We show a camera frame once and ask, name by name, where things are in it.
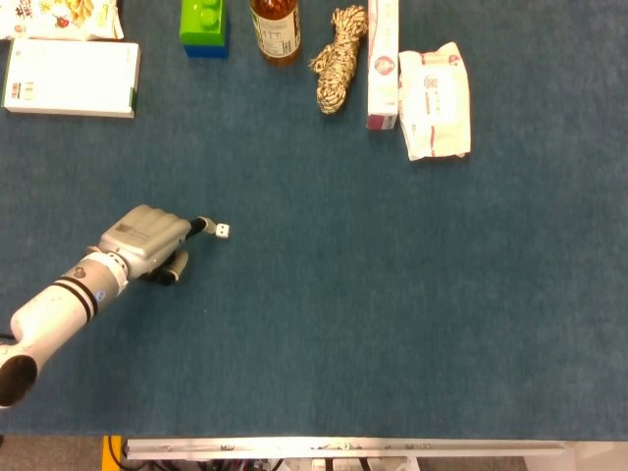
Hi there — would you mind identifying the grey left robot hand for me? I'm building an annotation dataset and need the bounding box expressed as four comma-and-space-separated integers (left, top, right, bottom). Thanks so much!
96, 204, 220, 288

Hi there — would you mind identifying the white flat cardboard box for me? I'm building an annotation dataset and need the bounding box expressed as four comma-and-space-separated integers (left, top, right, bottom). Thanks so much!
1, 38, 142, 120

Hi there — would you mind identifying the blue felt table mat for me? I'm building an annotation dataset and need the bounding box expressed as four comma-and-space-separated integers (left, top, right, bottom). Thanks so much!
0, 0, 628, 442

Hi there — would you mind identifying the green and blue toy brick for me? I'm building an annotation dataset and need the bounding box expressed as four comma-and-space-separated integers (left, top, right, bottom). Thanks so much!
179, 0, 230, 59

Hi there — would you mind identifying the colourful snack bag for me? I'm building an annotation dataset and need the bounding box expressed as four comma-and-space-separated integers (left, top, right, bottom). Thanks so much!
0, 0, 125, 41

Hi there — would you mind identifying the amber liquid bottle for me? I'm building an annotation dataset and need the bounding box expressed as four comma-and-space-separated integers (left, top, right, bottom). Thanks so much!
248, 0, 302, 66

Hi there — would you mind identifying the long white pink box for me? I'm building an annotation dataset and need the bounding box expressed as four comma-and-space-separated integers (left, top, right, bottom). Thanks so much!
365, 0, 400, 131

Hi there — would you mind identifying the white wet wipes pack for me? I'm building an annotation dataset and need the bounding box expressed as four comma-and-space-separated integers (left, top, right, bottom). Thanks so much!
397, 41, 473, 162

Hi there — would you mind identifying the yellow frame post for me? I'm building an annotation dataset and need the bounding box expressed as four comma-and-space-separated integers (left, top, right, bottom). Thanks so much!
101, 435, 124, 471

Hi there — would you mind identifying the beige braided rope bundle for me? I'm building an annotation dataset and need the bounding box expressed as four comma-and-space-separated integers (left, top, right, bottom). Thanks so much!
308, 5, 369, 116

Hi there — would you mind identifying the aluminium frame rail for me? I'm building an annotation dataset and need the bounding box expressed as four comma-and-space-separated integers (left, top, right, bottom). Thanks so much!
122, 438, 570, 461

